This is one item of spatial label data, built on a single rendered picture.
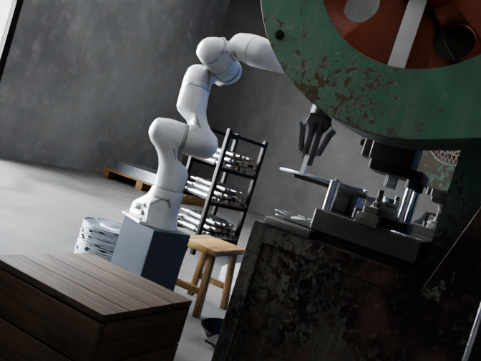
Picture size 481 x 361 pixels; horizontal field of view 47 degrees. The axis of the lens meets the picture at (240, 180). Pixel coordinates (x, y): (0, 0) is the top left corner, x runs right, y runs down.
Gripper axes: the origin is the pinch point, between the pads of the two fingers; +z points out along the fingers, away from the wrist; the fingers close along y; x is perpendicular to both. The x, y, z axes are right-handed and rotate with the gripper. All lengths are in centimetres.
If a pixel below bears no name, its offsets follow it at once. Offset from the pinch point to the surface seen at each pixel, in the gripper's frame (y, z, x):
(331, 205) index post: -16.9, 9.2, 19.8
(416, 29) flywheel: -29, -36, 46
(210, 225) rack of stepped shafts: 117, 60, -198
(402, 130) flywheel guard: -34, -13, 48
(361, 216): -27.3, 9.2, 26.2
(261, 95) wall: 311, -97, -666
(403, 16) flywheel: -24, -41, 40
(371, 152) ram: -21.1, -9.1, 8.2
